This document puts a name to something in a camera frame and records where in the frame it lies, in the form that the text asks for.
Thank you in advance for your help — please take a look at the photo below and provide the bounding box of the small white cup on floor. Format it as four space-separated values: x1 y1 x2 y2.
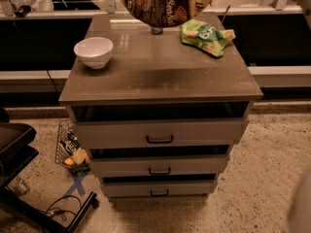
14 177 29 195

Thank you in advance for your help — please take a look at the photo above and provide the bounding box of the wire basket with snacks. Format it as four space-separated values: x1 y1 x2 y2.
54 119 90 174

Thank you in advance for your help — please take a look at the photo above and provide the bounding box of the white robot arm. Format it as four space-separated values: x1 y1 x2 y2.
288 0 311 233

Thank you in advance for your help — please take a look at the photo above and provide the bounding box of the black cart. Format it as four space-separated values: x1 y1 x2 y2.
0 108 99 233

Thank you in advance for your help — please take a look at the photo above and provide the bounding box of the brown chip bag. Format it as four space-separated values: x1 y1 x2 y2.
121 0 212 28

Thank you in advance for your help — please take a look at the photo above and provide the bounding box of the bottom grey drawer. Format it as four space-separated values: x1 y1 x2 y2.
101 181 217 199

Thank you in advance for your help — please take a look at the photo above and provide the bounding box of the top grey drawer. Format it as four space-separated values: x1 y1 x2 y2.
74 118 248 150

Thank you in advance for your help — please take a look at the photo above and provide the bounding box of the grey drawer cabinet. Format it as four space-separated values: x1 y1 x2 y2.
59 15 262 185

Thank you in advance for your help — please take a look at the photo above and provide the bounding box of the grey drawer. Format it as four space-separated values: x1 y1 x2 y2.
101 181 217 199
74 118 248 150
89 155 228 178

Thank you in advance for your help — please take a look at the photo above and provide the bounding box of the tall drink can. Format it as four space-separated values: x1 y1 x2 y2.
151 27 163 35

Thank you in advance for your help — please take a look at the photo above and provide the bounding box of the white bowl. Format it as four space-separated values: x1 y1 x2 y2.
74 37 114 69

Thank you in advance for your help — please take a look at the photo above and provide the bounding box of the black floor cable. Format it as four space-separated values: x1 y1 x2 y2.
44 194 84 222

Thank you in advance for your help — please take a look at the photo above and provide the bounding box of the middle grey drawer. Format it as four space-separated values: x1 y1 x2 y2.
89 155 228 178

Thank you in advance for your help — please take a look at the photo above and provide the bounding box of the green chip bag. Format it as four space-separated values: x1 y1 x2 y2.
180 19 235 57

